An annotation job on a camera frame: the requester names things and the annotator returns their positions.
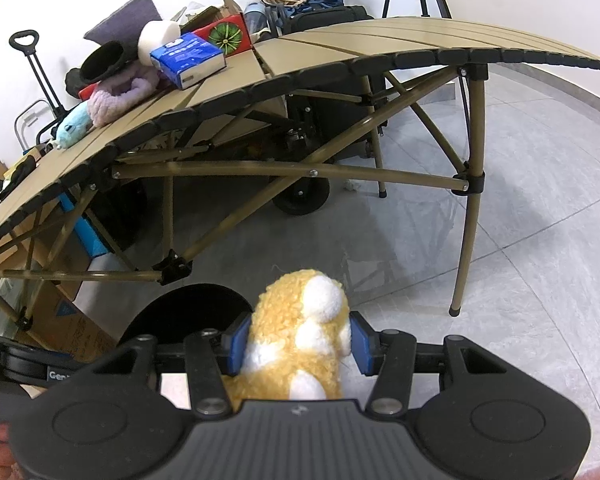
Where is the yellow white plush toy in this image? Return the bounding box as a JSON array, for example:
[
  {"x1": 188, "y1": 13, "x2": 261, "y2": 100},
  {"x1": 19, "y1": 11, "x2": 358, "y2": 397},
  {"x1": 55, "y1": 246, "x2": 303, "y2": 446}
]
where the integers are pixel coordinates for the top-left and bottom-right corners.
[{"x1": 223, "y1": 269, "x2": 352, "y2": 410}]

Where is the light blue plush toy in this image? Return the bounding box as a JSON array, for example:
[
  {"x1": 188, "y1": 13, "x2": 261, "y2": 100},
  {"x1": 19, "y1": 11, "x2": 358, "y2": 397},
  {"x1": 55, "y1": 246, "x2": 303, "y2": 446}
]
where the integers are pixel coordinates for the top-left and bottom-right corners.
[{"x1": 53, "y1": 102, "x2": 93, "y2": 150}]

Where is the blue tissue pack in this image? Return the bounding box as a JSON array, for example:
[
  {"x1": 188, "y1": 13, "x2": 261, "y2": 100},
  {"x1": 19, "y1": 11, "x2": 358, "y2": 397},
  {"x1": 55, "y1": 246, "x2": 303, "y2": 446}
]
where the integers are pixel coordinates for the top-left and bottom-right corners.
[{"x1": 150, "y1": 32, "x2": 226, "y2": 90}]

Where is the black sock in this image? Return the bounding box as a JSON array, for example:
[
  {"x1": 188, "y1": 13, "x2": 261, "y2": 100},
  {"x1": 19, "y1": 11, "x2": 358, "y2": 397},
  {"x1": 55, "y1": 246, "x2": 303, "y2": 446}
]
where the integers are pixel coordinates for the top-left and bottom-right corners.
[{"x1": 80, "y1": 40, "x2": 137, "y2": 84}]

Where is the purple cloth pouch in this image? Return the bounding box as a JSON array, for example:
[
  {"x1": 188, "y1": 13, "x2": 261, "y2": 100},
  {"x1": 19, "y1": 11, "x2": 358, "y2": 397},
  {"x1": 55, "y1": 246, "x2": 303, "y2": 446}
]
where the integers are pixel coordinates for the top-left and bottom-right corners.
[{"x1": 83, "y1": 0, "x2": 161, "y2": 48}]

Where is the person's hand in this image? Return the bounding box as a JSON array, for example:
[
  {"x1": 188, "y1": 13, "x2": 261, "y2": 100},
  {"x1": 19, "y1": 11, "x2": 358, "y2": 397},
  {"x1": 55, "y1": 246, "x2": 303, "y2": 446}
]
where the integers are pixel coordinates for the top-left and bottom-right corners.
[{"x1": 0, "y1": 422, "x2": 23, "y2": 480}]

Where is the black glove on table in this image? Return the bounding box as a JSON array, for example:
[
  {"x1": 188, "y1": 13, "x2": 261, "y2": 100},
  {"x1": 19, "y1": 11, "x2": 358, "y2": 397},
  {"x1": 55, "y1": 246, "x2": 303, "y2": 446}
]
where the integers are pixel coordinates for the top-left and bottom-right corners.
[{"x1": 0, "y1": 155, "x2": 36, "y2": 200}]

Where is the lilac knitted hat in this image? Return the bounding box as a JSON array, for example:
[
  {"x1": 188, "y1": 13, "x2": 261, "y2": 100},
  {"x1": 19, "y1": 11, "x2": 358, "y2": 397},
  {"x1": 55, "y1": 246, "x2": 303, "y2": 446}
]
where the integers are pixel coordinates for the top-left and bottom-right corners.
[{"x1": 87, "y1": 61, "x2": 162, "y2": 128}]

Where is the red cardboard box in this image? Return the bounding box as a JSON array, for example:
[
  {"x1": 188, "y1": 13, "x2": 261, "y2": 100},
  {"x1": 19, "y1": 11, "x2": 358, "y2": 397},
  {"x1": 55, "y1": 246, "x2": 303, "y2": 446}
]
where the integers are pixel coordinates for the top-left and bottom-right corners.
[{"x1": 78, "y1": 13, "x2": 254, "y2": 102}]

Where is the black bag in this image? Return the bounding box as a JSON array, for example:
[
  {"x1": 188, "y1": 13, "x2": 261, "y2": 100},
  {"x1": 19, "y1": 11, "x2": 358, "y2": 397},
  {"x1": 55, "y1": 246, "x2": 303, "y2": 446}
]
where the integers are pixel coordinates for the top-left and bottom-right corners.
[{"x1": 282, "y1": 6, "x2": 373, "y2": 35}]

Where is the open brown cardboard box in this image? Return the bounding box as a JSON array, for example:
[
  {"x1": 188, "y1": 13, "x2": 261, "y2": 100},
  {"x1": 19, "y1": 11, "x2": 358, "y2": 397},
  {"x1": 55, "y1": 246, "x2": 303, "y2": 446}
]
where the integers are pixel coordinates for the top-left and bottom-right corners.
[{"x1": 171, "y1": 0, "x2": 242, "y2": 32}]

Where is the folding table frame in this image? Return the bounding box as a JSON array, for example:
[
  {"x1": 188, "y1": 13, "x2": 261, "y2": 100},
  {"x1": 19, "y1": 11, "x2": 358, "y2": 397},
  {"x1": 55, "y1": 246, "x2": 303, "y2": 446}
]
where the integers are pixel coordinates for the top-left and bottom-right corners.
[{"x1": 0, "y1": 62, "x2": 491, "y2": 334}]

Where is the black trolley handle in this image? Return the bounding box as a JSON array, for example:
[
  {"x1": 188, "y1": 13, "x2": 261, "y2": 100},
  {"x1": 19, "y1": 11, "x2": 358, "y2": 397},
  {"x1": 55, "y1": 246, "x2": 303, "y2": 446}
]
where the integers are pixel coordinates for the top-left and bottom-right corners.
[{"x1": 8, "y1": 29, "x2": 68, "y2": 143}]

